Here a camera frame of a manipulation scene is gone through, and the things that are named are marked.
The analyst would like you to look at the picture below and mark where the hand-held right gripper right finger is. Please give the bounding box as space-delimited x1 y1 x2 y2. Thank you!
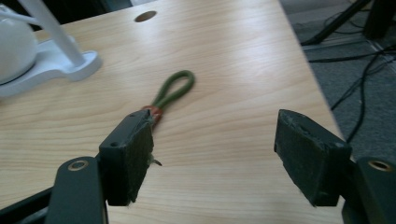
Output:
274 108 353 208

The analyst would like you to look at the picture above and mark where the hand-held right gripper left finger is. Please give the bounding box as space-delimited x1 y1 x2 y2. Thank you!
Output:
98 109 156 207

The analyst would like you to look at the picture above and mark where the white stand with post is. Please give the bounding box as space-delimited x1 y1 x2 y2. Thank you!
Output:
0 0 104 98

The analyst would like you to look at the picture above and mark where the black tripod leg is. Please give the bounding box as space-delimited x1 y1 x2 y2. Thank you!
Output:
300 0 373 47

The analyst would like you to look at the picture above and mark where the white dome-shaped object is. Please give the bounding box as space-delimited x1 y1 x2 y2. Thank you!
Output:
0 4 39 85

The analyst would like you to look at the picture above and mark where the metal floor rail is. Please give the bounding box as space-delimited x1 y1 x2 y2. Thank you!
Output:
302 39 379 52

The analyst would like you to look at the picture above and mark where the looped black floor cable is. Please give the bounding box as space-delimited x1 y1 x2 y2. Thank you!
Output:
322 11 366 35

